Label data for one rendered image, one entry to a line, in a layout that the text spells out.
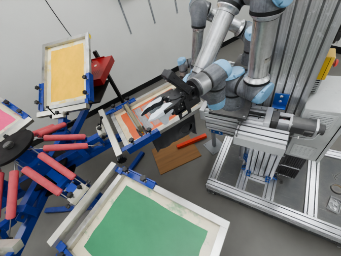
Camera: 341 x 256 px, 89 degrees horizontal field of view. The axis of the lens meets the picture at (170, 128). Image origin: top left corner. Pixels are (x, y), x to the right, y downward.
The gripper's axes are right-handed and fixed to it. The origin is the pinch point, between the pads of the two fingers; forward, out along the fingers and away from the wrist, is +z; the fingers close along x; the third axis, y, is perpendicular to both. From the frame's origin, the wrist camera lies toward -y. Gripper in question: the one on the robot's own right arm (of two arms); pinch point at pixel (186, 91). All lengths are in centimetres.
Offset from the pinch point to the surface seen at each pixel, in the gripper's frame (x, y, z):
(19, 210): -156, 33, -7
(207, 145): 13, 6, 97
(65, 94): -106, -68, -21
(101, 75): -64, -91, -12
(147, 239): -87, 93, 3
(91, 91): -81, -47, -21
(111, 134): -82, 9, -6
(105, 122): -82, -10, -6
